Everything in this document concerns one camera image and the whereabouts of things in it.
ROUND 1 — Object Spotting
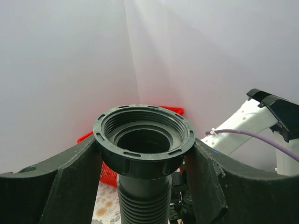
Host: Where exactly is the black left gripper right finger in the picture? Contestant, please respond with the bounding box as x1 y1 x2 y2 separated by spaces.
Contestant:
185 140 299 224

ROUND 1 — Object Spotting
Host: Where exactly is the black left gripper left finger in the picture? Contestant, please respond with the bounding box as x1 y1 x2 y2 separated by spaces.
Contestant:
0 137 102 224

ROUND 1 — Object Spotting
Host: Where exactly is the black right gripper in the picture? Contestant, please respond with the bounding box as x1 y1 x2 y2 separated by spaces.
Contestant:
168 171 195 224

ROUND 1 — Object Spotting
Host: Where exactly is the black corrugated hose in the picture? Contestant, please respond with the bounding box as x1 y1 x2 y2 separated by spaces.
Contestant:
92 104 196 224

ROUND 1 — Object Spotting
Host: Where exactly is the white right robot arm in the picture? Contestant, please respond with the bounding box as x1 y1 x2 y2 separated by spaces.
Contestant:
169 89 299 224

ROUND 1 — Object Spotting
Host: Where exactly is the red plastic basket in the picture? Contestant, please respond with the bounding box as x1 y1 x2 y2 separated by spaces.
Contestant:
77 106 185 189

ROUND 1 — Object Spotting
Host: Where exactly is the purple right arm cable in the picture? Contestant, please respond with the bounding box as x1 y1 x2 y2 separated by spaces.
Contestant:
205 129 299 163

